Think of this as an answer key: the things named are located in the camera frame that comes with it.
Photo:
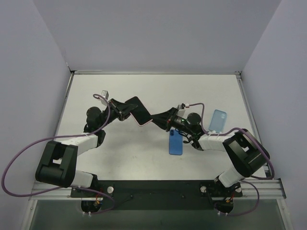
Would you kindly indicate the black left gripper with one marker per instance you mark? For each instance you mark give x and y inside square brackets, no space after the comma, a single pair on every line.
[116,109]

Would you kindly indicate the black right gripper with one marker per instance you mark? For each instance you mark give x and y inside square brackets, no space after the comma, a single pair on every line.
[171,118]

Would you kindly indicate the pink phone case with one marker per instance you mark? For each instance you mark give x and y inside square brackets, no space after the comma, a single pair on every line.
[141,125]

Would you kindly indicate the light blue phone case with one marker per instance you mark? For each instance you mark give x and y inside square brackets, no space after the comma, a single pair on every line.
[218,121]

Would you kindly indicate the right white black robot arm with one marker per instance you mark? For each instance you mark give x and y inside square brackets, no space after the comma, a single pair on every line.
[246,154]

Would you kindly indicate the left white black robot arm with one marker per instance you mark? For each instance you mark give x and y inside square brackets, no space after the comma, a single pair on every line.
[58,162]

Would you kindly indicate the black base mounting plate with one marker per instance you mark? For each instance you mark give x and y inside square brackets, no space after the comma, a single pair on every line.
[156,194]

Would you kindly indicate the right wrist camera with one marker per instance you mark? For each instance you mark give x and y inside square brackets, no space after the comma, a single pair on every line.
[181,109]

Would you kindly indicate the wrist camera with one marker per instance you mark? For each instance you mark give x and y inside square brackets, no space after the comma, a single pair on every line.
[181,109]
[105,94]

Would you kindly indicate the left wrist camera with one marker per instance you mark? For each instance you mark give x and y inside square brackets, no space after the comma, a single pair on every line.
[105,94]

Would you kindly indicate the aluminium back frame rail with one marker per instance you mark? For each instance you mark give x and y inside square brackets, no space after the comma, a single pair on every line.
[142,72]

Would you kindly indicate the aluminium left frame rail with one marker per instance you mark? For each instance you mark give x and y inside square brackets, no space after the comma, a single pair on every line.
[60,102]

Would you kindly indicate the aluminium front frame rail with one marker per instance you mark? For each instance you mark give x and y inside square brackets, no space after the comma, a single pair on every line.
[268,189]

